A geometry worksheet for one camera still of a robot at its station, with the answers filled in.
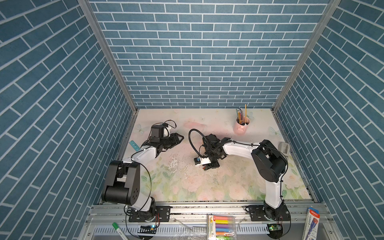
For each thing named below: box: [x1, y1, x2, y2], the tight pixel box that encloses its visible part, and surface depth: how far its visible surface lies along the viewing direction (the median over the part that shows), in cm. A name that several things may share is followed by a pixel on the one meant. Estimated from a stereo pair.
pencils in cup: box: [236, 104, 248, 126], surface depth 102 cm
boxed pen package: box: [302, 207, 321, 240], surface depth 72 cm
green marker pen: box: [112, 222, 129, 240], surface depth 70 cm
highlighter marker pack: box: [206, 214, 237, 240], surface depth 71 cm
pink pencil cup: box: [233, 116, 250, 136], surface depth 102 cm
